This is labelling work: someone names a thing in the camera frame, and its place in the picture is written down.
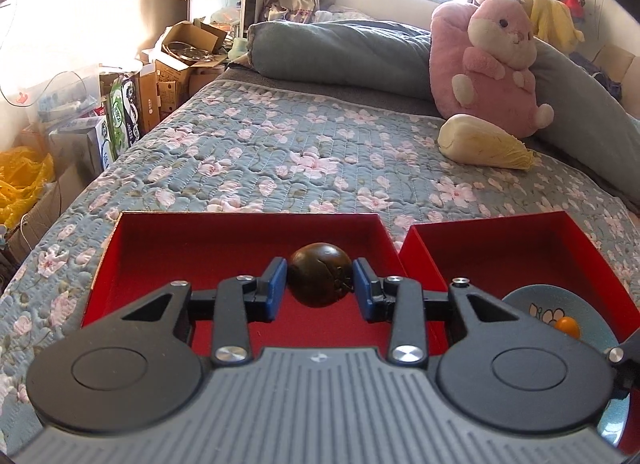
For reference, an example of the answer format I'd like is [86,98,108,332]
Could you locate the blue and white carton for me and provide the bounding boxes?
[47,116,112,175]

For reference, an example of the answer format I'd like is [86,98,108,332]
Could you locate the open cardboard box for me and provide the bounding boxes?
[154,18,229,115]

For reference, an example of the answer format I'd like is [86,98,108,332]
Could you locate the blue plate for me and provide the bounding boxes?
[500,284,632,451]

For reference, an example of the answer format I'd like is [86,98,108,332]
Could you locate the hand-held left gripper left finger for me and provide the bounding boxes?
[122,259,289,368]

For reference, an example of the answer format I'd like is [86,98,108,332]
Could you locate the small red tray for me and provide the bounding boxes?
[399,211,634,361]

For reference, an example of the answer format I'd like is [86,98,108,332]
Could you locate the red cloth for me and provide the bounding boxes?
[550,0,587,20]

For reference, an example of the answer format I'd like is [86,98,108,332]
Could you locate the orange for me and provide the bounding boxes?
[556,316,581,340]

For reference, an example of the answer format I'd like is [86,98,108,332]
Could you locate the yellow plastic bag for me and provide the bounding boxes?
[0,146,56,229]

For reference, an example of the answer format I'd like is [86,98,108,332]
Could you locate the grey-blue duvet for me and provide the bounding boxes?
[247,18,640,211]

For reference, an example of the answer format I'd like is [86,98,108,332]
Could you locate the napa cabbage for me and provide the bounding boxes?
[438,114,541,171]

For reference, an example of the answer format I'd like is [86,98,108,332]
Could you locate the plain cardboard box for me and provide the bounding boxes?
[592,44,636,100]

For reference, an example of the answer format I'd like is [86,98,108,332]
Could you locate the green and white carton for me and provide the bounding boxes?
[102,72,141,155]

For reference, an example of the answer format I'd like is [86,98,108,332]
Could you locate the metal pot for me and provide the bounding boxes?
[167,41,221,65]

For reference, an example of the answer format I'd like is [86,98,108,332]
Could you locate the yellow plush toy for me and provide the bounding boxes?
[505,0,585,52]

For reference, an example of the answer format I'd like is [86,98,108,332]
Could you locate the narrow cardboard box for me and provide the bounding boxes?
[137,64,161,135]

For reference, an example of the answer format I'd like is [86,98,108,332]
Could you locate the low cardboard box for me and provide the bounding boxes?
[7,164,94,265]

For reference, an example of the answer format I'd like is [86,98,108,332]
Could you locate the large red tray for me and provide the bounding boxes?
[82,211,402,361]

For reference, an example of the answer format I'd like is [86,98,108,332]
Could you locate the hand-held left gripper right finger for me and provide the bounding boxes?
[353,259,521,365]

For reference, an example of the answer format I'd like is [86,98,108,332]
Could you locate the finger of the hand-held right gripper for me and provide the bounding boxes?
[605,338,640,402]

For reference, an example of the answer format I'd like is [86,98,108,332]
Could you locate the clear plastic storage box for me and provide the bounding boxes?
[20,64,108,123]

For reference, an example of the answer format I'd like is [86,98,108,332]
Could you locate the dark tomato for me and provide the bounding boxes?
[287,242,353,309]

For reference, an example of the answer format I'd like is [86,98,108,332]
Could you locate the pink plush rabbit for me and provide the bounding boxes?
[430,0,555,139]

